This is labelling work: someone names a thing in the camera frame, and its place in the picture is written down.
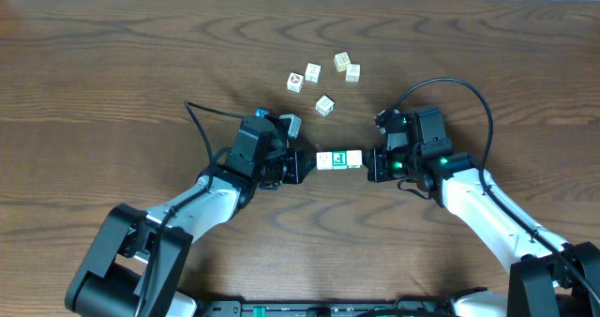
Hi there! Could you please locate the green Z letter block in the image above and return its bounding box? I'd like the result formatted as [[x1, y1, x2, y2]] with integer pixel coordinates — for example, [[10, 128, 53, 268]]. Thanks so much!
[[347, 150, 363, 169]]

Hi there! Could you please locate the wooden block with brown drawing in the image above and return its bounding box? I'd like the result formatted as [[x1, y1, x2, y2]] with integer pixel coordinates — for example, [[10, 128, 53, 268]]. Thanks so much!
[[316, 152, 333, 170]]

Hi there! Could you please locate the green E letter block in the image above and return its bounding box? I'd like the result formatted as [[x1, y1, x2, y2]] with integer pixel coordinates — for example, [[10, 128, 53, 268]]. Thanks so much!
[[332, 151, 348, 170]]

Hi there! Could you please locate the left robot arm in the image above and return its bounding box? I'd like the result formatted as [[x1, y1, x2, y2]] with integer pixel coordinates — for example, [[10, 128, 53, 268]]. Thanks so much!
[[65, 148, 316, 316]]

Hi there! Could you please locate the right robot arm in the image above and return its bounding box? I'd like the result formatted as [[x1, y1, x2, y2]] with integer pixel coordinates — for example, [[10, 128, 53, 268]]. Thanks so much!
[[310, 129, 599, 316]]

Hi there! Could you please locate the blue X letter block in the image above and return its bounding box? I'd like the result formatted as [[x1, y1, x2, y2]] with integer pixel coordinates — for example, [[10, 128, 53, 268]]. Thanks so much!
[[255, 108, 270, 117]]

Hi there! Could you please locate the wooden block with red circle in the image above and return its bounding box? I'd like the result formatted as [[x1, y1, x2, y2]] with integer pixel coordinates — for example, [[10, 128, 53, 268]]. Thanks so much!
[[286, 72, 304, 93]]

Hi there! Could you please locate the plain wooden picture block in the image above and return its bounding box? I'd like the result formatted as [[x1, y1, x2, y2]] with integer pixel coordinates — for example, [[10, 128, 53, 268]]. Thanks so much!
[[345, 64, 361, 83]]

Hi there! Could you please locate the wooden umbrella picture block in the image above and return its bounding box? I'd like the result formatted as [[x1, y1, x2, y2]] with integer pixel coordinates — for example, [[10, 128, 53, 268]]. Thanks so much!
[[305, 63, 322, 83]]

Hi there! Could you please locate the yellow edged wooden block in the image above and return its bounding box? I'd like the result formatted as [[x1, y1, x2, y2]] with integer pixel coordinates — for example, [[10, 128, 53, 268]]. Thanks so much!
[[334, 52, 352, 72]]

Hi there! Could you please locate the wooden block with green ring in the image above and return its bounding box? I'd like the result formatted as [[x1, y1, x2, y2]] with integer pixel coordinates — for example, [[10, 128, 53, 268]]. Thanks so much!
[[315, 95, 336, 117]]

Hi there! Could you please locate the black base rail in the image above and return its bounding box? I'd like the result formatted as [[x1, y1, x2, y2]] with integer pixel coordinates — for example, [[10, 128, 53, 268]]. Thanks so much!
[[193, 299, 455, 317]]

